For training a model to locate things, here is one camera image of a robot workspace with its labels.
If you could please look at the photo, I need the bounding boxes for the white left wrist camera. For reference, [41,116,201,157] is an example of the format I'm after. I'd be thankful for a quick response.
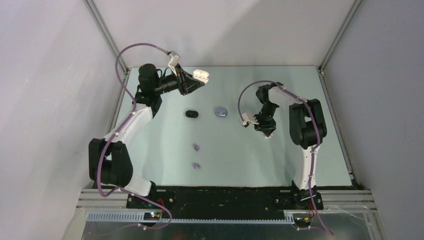
[167,50,181,75]

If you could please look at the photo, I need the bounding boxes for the purple earbud charging case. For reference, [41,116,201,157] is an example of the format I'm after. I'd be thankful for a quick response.
[214,107,228,118]

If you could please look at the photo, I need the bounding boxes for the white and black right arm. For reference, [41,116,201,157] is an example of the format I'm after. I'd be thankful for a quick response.
[253,82,327,209]

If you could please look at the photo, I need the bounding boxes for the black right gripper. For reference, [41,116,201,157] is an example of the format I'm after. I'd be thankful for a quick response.
[250,101,278,137]

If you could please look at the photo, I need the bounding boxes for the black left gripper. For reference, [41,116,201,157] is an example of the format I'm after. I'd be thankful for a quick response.
[153,63,204,96]

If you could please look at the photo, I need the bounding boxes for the purple earbud far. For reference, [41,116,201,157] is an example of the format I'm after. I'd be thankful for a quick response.
[193,144,200,152]

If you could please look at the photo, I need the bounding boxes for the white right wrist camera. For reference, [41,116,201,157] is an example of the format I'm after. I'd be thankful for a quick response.
[241,112,259,128]

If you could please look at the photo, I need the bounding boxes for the black earbud charging case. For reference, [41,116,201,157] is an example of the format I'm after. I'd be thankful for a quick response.
[185,110,199,119]

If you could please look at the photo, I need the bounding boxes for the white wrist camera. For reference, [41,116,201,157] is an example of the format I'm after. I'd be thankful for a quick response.
[241,112,259,128]
[167,50,181,75]

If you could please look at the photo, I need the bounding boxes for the white earbud charging case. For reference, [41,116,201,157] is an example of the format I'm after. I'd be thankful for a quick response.
[192,69,210,84]

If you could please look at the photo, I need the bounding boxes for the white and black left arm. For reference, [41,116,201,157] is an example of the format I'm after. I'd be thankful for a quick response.
[88,63,210,208]

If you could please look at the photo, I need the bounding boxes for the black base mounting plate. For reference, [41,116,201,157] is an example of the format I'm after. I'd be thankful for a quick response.
[126,186,324,221]

